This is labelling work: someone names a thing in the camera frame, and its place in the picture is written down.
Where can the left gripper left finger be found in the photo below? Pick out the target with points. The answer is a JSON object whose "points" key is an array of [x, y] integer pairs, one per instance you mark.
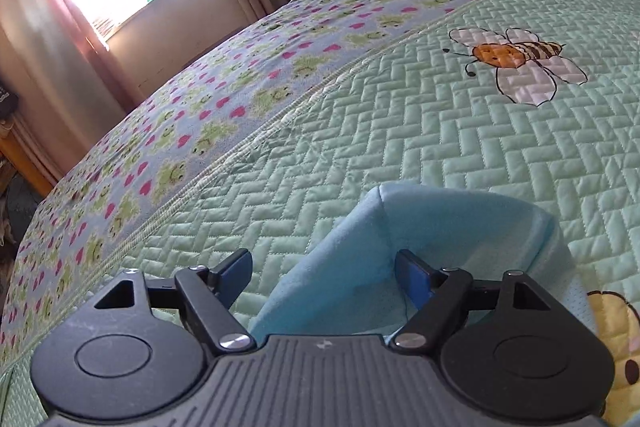
{"points": [[207, 296]]}

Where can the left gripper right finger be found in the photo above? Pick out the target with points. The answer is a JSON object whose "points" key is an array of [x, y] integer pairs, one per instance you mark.
{"points": [[439, 298]]}

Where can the light blue white jacket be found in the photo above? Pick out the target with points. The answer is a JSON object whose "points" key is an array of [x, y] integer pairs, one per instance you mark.
{"points": [[346, 285]]}

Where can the green quilted bee bedspread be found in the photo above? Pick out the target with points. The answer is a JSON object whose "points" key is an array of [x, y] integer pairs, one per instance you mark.
{"points": [[268, 141]]}

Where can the pink left curtain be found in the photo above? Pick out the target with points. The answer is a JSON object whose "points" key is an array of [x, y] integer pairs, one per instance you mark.
{"points": [[71, 90]]}

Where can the dark hanging tote bag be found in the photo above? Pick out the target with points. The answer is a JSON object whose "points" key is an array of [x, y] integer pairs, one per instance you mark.
{"points": [[8, 102]]}

